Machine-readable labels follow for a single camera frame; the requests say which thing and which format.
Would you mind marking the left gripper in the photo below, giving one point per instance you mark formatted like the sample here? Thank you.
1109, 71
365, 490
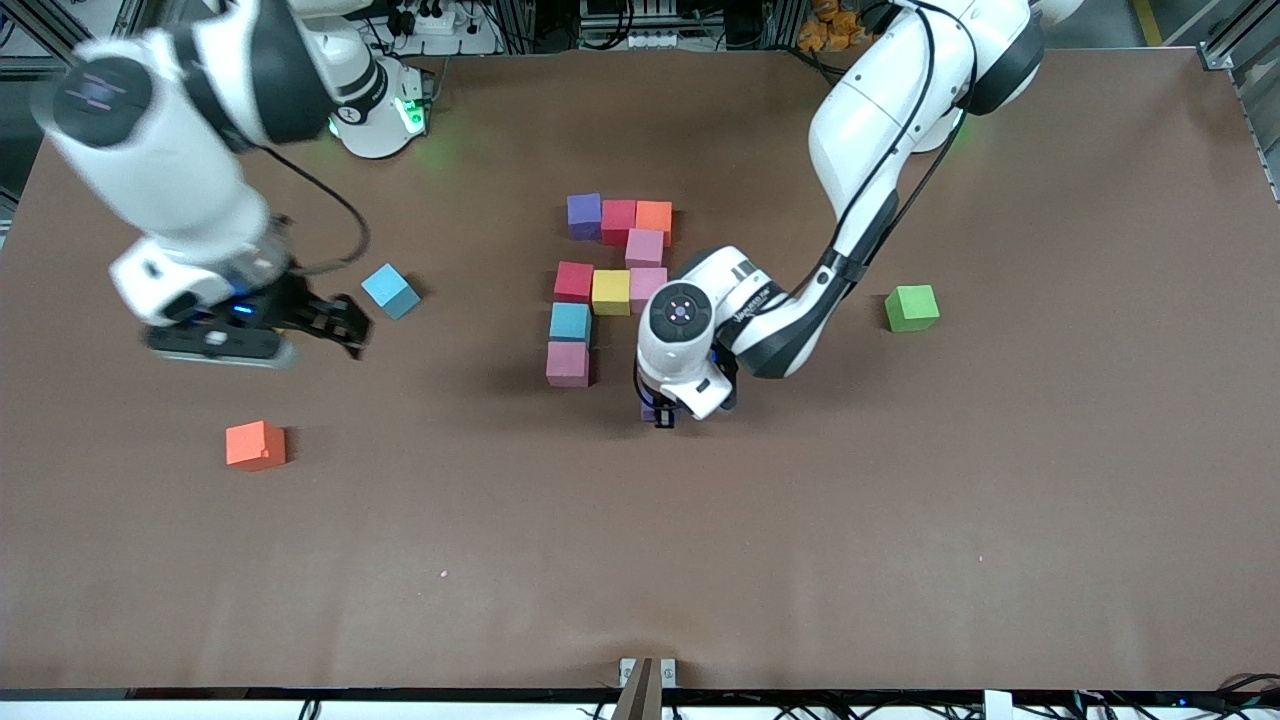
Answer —
661, 411

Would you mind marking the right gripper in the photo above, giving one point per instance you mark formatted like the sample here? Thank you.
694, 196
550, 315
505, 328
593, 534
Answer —
303, 307

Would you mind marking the pink foam block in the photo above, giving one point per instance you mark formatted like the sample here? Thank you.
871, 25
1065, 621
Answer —
645, 247
567, 363
645, 283

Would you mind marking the cyan foam block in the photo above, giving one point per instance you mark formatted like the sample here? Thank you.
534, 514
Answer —
390, 290
570, 322

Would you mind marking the yellow foam block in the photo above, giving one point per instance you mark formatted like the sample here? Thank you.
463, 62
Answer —
611, 292

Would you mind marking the red foam block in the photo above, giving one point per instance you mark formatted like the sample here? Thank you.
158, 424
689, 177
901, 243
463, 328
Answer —
573, 281
618, 222

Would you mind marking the orange foam block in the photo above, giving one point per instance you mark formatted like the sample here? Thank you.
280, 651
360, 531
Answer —
255, 445
655, 218

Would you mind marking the green foam block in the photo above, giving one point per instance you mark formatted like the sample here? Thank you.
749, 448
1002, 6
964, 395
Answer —
911, 308

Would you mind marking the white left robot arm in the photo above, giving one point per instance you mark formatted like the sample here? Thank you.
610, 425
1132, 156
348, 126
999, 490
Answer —
870, 120

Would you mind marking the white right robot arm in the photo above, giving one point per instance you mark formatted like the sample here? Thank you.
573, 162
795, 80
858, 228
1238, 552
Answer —
170, 150

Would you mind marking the white power strip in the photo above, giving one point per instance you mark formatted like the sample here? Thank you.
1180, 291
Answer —
470, 40

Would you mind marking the grey electronics rack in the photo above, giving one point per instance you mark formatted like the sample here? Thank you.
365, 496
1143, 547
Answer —
650, 40

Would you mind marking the pile of orange packets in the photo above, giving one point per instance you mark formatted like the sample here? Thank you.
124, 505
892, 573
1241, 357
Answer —
825, 30

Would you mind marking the white paper tag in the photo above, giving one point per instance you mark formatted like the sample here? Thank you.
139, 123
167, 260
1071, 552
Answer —
998, 705

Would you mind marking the grey metal table edge bracket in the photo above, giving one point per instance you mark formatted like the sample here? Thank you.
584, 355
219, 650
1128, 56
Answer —
627, 668

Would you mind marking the brown tapered post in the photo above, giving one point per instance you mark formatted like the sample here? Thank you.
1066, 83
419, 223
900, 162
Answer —
640, 695

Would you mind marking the aluminium frame strut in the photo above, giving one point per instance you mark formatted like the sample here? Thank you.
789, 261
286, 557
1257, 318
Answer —
1240, 30
50, 25

